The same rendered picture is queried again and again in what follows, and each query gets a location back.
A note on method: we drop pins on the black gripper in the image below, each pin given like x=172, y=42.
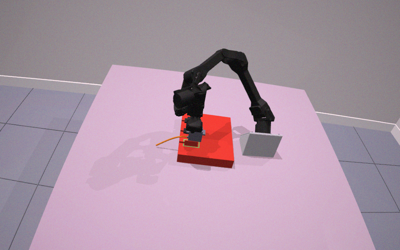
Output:
x=194, y=124

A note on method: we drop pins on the red flat platform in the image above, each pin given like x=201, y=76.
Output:
x=216, y=146

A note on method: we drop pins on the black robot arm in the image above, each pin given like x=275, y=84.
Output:
x=191, y=92

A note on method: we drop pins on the grey micro servo with orange cable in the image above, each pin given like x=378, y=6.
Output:
x=196, y=136

